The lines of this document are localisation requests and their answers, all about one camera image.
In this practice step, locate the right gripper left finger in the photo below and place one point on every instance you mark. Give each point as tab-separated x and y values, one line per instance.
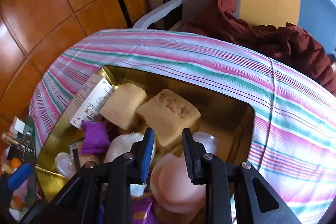
143	153

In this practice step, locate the yellow sponge block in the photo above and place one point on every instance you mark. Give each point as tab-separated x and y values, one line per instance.
120	108

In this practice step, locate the white sock bundle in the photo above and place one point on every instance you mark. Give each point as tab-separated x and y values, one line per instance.
122	144

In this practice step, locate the clear white plastic bag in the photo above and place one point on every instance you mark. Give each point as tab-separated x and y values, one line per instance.
64	165

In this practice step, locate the wooden wardrobe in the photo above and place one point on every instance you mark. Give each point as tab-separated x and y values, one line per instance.
39	71

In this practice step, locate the purple snack packet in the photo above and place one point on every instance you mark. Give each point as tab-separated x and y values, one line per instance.
96	139

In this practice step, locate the striped bed sheet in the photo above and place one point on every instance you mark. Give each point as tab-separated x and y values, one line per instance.
293	141

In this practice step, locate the cluttered glass nightstand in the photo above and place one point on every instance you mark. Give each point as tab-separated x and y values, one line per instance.
18	176

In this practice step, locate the white cardboard box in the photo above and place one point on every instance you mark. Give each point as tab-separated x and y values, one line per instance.
87	103

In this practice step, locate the dark red down jacket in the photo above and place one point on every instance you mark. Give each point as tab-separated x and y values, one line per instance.
291	44

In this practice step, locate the gold metal tin box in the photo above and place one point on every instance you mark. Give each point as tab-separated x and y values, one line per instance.
226	118

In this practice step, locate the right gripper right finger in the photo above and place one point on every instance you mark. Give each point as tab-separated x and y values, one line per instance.
193	152

